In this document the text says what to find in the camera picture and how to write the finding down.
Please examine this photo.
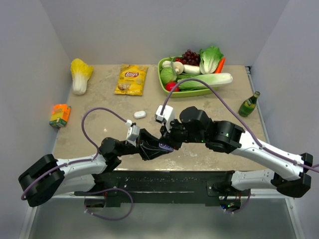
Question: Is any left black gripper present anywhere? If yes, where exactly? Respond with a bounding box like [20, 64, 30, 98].
[117, 128, 169, 161]

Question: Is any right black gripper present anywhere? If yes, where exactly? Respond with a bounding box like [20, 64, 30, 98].
[159, 116, 206, 150]

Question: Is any purple earbud charging case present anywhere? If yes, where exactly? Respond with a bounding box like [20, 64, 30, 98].
[159, 142, 174, 152]

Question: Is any white earbud charging case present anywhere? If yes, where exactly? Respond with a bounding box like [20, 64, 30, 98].
[134, 111, 147, 119]

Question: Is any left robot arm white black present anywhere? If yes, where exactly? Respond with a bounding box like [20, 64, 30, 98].
[18, 128, 173, 207]

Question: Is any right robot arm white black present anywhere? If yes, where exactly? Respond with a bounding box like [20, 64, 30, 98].
[155, 105, 313, 198]

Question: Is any green plastic basket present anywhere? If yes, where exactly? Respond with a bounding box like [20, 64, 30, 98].
[158, 57, 212, 98]

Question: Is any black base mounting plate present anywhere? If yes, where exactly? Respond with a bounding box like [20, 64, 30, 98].
[72, 171, 248, 207]

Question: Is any round green cabbage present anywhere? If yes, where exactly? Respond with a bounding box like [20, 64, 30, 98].
[160, 67, 177, 85]

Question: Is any long green white cabbage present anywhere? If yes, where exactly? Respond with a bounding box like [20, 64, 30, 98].
[177, 73, 233, 91]

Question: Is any white radish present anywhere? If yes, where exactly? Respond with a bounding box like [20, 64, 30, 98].
[183, 64, 201, 75]

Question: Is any white mushroom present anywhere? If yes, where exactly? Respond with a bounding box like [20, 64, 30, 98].
[161, 61, 184, 75]

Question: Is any yellow Lays chips bag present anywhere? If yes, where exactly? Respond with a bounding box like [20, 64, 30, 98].
[114, 64, 149, 96]

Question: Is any green Perrier bottle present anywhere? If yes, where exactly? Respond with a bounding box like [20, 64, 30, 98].
[238, 91, 260, 117]

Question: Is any dark red grape bunch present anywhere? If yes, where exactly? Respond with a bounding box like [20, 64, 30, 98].
[180, 49, 200, 66]

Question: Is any orange carrot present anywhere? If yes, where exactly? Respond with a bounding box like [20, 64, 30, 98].
[214, 57, 226, 74]

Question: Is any green lettuce head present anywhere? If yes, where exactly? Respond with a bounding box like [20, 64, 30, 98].
[199, 46, 224, 74]

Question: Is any orange juice carton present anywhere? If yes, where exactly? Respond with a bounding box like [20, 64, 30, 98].
[49, 104, 71, 128]

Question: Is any yellow napa cabbage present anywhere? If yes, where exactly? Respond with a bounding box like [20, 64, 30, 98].
[70, 58, 94, 95]

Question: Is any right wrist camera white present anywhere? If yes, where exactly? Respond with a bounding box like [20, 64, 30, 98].
[155, 105, 175, 132]

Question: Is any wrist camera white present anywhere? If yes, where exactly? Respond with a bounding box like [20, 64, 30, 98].
[125, 119, 140, 147]
[155, 105, 175, 132]

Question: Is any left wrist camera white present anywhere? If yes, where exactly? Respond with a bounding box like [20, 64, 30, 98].
[125, 119, 140, 147]

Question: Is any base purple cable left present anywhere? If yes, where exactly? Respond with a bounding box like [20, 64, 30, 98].
[84, 186, 135, 221]

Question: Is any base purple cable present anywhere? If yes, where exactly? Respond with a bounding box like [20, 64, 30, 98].
[223, 191, 251, 215]
[84, 186, 135, 221]

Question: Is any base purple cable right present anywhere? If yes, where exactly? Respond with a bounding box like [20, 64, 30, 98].
[223, 191, 251, 215]

